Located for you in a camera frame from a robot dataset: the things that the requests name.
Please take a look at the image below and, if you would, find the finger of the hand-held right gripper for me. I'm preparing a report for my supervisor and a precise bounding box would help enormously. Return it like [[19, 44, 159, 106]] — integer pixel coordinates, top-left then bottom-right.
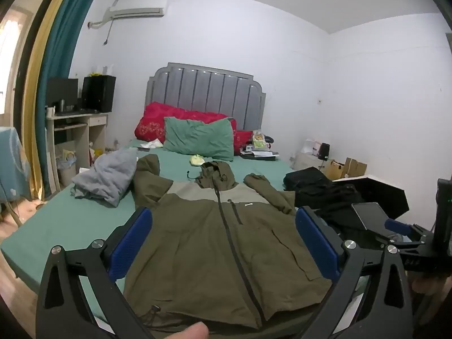
[[397, 242, 438, 275], [384, 218, 436, 246]]

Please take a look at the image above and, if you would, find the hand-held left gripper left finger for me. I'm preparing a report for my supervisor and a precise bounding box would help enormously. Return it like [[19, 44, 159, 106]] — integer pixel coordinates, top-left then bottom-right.
[[35, 207, 156, 339]]

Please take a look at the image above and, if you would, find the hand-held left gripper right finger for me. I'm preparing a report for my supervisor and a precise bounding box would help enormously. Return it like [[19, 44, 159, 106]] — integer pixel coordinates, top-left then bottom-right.
[[295, 205, 414, 339]]

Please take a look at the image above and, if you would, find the olive green hooded jacket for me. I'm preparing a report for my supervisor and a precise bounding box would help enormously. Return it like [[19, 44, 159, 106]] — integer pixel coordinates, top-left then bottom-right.
[[122, 154, 334, 333]]

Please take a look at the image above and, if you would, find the person's right hand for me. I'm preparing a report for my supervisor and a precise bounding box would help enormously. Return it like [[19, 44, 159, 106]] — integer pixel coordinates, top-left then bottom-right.
[[411, 273, 449, 297]]

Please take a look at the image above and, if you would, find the person's left hand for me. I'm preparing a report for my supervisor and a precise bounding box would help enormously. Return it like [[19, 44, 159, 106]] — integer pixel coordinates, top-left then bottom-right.
[[160, 321, 210, 339]]

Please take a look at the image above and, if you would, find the black garment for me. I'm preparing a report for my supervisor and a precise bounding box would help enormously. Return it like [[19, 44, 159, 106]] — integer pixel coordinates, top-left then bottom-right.
[[283, 166, 368, 235]]

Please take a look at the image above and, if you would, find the grey crumpled clothing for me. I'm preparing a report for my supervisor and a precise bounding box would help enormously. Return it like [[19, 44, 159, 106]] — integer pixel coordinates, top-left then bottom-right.
[[71, 147, 139, 207]]

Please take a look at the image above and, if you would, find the cardboard box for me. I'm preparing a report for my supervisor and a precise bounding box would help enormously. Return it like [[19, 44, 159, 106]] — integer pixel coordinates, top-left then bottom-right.
[[344, 157, 368, 179]]

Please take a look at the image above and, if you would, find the bed with green sheet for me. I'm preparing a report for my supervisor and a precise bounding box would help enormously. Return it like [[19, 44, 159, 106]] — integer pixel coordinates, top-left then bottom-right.
[[0, 62, 301, 330]]

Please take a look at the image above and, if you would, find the white nightstand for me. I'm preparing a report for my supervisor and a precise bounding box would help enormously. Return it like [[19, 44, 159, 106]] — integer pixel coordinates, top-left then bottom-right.
[[293, 151, 327, 173]]

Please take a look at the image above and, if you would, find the trash bin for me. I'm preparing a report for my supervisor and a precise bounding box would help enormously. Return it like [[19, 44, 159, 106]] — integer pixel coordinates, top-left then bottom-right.
[[56, 158, 77, 186]]

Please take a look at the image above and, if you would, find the white box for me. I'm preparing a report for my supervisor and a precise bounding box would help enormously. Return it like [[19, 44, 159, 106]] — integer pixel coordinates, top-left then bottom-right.
[[303, 139, 322, 156]]

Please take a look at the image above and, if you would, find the pile of papers and books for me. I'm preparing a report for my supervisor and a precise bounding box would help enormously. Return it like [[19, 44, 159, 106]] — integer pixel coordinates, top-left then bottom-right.
[[240, 149, 280, 160]]

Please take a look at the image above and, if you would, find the green pillow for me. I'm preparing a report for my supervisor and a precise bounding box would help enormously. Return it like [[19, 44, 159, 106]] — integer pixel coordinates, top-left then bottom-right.
[[163, 116, 236, 162]]

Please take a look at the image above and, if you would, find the beige computer desk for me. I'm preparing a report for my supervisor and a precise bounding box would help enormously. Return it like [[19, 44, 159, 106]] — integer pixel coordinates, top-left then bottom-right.
[[45, 110, 108, 192]]

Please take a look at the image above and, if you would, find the blue cloth covered chair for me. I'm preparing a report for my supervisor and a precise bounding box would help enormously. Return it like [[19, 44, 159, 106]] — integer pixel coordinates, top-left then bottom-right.
[[0, 126, 33, 203]]

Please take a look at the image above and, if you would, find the black computer tower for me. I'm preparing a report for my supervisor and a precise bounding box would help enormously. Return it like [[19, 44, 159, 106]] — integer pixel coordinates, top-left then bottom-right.
[[81, 75, 117, 113]]

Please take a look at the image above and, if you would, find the black computer monitor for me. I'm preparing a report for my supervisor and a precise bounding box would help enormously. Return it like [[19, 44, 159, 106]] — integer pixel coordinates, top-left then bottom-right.
[[45, 78, 79, 114]]

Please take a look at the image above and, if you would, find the yellow curtain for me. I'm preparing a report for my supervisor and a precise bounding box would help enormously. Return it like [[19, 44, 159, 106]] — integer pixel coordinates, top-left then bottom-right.
[[21, 0, 91, 203]]

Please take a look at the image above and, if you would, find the teal curtain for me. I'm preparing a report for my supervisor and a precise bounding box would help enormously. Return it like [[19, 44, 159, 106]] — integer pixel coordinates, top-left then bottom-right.
[[36, 0, 107, 199]]

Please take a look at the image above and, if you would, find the air conditioner pipe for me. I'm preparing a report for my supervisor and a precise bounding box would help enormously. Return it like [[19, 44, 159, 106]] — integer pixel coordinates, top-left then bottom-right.
[[86, 8, 118, 47]]

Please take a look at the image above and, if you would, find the white air conditioner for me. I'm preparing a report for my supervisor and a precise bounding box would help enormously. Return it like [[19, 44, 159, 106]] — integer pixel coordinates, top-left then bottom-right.
[[108, 0, 166, 18]]

